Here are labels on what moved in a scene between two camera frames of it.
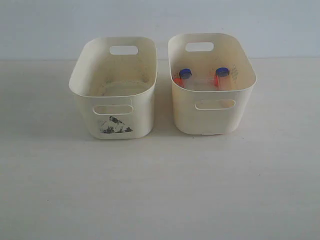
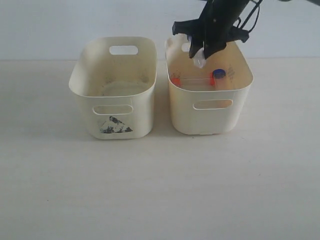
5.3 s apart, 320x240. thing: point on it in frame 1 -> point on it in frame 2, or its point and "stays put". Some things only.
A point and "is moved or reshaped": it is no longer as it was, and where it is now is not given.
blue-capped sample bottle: x=222 y=79 is moved or reshaped
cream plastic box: x=115 y=78 stays put
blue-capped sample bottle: x=185 y=74 -> x=199 y=59
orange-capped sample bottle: x=196 y=83 stays put
